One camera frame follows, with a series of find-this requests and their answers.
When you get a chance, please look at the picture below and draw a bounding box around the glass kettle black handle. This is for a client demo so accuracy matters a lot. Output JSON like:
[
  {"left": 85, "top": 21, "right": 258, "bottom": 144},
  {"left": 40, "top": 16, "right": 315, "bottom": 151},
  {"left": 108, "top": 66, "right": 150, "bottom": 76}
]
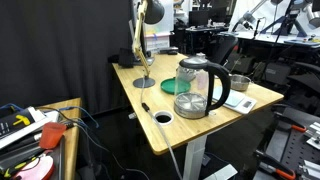
[{"left": 173, "top": 56, "right": 232, "bottom": 120}]

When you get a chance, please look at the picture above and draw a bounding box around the white measuring cup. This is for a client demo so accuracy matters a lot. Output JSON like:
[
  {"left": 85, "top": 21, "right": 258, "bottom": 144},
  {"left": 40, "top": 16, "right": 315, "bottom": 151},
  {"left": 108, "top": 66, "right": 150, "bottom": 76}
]
[{"left": 153, "top": 110, "right": 175, "bottom": 126}]

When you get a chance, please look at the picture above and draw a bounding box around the black stapler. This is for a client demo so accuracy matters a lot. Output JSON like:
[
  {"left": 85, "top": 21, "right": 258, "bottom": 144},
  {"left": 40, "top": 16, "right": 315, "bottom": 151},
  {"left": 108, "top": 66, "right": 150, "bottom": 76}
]
[{"left": 159, "top": 46, "right": 179, "bottom": 56}]

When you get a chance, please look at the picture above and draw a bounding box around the pink plastic cup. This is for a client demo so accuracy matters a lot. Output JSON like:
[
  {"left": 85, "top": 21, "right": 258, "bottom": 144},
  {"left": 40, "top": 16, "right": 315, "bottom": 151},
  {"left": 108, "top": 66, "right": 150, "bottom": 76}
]
[{"left": 195, "top": 70, "right": 210, "bottom": 91}]

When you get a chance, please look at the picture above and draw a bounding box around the small black box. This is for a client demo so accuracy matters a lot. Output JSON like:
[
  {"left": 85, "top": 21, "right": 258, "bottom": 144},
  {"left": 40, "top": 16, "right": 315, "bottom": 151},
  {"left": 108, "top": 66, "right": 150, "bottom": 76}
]
[{"left": 118, "top": 47, "right": 135, "bottom": 69}]

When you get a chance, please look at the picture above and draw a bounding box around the white table leg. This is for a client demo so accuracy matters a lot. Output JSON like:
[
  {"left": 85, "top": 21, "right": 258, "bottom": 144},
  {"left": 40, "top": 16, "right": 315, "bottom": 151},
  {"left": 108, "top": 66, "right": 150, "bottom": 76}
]
[{"left": 182, "top": 134, "right": 208, "bottom": 180}]

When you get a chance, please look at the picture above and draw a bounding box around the black office chair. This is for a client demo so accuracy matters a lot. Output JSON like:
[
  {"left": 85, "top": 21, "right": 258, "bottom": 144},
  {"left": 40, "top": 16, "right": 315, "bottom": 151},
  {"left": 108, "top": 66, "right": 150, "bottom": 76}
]
[{"left": 209, "top": 33, "right": 240, "bottom": 66}]

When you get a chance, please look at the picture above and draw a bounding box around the black computer monitor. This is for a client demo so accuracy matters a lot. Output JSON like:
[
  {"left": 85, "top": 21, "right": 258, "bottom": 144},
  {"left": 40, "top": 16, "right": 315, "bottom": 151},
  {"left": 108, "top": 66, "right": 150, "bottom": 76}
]
[{"left": 188, "top": 9, "right": 210, "bottom": 28}]

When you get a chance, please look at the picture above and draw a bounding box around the white digital kitchen scale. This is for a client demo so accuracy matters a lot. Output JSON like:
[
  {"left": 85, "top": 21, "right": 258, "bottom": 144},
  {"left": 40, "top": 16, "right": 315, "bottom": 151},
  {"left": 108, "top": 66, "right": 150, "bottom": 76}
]
[{"left": 211, "top": 85, "right": 258, "bottom": 115}]

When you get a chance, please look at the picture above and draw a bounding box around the white table foot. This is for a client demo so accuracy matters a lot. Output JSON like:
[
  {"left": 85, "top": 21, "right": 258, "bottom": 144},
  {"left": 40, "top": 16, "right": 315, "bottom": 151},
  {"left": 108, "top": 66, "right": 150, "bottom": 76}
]
[{"left": 203, "top": 163, "right": 239, "bottom": 180}]

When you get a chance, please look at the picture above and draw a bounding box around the black curtain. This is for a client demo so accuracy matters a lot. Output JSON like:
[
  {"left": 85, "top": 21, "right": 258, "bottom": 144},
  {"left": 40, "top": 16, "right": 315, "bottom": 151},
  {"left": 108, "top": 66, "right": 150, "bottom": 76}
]
[{"left": 0, "top": 0, "right": 135, "bottom": 115}]

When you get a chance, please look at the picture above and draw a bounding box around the red plastic cup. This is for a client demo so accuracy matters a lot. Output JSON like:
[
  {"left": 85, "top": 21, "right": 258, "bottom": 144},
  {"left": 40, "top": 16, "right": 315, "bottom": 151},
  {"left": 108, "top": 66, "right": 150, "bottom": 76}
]
[{"left": 39, "top": 121, "right": 68, "bottom": 150}]

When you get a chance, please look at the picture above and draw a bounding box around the black book yellow print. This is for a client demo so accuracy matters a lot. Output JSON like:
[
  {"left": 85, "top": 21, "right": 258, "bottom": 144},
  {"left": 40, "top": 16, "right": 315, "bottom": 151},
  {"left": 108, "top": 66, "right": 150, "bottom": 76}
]
[{"left": 0, "top": 107, "right": 47, "bottom": 142}]

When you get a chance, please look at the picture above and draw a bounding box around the pink round object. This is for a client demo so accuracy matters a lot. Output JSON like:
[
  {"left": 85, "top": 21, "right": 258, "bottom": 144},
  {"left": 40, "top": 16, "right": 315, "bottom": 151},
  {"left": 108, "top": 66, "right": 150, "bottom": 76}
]
[{"left": 13, "top": 154, "right": 55, "bottom": 180}]

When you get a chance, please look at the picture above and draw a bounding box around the grey lamp power cable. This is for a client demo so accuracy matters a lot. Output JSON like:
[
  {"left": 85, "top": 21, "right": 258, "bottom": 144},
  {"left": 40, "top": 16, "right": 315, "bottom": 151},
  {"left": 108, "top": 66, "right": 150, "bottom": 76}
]
[{"left": 139, "top": 75, "right": 184, "bottom": 180}]

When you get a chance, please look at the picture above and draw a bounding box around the blue cable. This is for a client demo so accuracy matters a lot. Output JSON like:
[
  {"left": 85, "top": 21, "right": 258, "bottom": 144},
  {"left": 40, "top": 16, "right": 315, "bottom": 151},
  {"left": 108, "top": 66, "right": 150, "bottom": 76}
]
[{"left": 0, "top": 103, "right": 101, "bottom": 130}]

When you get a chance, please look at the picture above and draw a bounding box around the steel bowl with handles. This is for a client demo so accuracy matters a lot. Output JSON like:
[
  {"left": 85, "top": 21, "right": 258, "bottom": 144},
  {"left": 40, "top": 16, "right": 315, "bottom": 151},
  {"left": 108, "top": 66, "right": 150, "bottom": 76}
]
[{"left": 229, "top": 74, "right": 252, "bottom": 92}]

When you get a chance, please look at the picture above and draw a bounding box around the orange handled clamp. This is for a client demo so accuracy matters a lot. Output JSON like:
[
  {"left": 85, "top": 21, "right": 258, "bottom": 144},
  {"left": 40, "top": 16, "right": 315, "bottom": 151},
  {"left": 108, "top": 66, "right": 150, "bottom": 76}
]
[
  {"left": 273, "top": 111, "right": 308, "bottom": 134},
  {"left": 254, "top": 149, "right": 297, "bottom": 180}
]

